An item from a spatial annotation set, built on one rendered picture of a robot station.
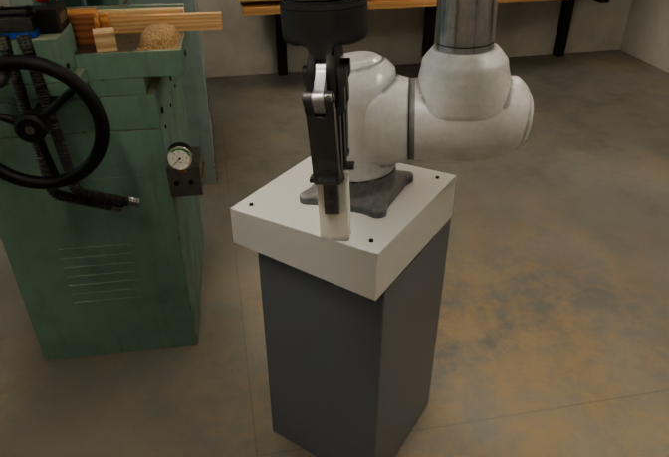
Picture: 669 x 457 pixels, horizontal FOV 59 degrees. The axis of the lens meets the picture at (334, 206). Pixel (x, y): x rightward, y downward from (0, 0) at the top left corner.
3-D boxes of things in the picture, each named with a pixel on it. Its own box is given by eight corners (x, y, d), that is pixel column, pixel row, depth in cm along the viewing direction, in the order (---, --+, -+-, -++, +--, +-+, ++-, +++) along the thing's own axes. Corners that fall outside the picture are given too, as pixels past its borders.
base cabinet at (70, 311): (42, 362, 172) (-39, 141, 135) (83, 248, 221) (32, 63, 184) (198, 345, 178) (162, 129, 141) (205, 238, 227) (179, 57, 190)
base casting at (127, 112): (-37, 140, 135) (-51, 104, 131) (33, 63, 184) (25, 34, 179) (163, 128, 141) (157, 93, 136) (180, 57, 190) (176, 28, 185)
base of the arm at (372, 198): (421, 170, 126) (421, 145, 123) (382, 219, 109) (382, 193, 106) (343, 158, 133) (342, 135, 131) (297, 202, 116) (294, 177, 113)
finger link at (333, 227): (347, 175, 57) (346, 178, 56) (349, 237, 60) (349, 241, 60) (317, 174, 57) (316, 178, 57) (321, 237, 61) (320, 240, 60)
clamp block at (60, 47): (-7, 86, 121) (-21, 42, 116) (13, 65, 132) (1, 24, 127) (69, 82, 123) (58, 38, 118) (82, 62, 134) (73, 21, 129)
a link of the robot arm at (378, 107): (322, 147, 125) (315, 44, 114) (408, 147, 122) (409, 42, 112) (310, 183, 111) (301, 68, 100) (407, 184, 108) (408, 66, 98)
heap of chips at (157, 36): (136, 50, 131) (133, 33, 129) (143, 33, 143) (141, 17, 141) (177, 48, 133) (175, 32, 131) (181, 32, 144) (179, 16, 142)
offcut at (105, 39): (116, 45, 135) (112, 26, 133) (117, 50, 131) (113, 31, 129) (96, 47, 134) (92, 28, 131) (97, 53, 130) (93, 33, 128)
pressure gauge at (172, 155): (168, 178, 141) (163, 147, 137) (170, 171, 144) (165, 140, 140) (195, 176, 142) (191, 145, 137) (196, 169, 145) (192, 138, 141)
